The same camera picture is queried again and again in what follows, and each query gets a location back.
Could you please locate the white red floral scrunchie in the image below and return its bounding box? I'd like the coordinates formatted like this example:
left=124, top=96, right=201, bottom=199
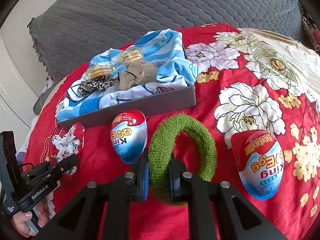
left=47, top=122, right=85, bottom=177

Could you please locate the yellow packaged rice cake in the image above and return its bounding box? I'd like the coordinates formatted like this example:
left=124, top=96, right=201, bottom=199
left=82, top=65, right=113, bottom=81

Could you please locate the grey storage tray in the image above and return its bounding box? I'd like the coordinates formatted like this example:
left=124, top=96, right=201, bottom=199
left=56, top=48, right=200, bottom=129

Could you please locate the green fuzzy hair ring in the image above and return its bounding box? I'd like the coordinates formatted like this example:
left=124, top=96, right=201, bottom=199
left=147, top=114, right=218, bottom=206

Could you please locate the leopard print scrunchie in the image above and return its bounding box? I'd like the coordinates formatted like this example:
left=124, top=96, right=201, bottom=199
left=77, top=76, right=114, bottom=96

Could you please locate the pile of clothes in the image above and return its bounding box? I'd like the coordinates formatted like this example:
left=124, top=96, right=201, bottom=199
left=299, top=3, right=319, bottom=54

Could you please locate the beige sheer stocking bundle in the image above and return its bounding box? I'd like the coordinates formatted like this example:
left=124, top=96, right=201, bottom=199
left=114, top=60, right=158, bottom=91

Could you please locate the red floral bedspread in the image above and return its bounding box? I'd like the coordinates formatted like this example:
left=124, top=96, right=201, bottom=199
left=24, top=24, right=319, bottom=239

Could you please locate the blue white striped cloth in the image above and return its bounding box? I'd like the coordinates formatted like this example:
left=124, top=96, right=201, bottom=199
left=56, top=29, right=200, bottom=122

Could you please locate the person's left hand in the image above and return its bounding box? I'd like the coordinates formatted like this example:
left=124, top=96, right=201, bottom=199
left=11, top=201, right=50, bottom=238

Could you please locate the grey quilted headboard cover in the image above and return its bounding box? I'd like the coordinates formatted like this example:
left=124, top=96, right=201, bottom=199
left=28, top=0, right=303, bottom=83

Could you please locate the small yellow packaged cake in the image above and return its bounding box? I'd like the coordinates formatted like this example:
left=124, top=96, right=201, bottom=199
left=118, top=47, right=144, bottom=66

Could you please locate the grey pillow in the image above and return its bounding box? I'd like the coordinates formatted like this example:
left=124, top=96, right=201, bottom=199
left=33, top=83, right=57, bottom=115

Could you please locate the large blue red toy egg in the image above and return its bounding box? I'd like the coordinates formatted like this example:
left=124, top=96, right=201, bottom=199
left=231, top=130, right=284, bottom=200

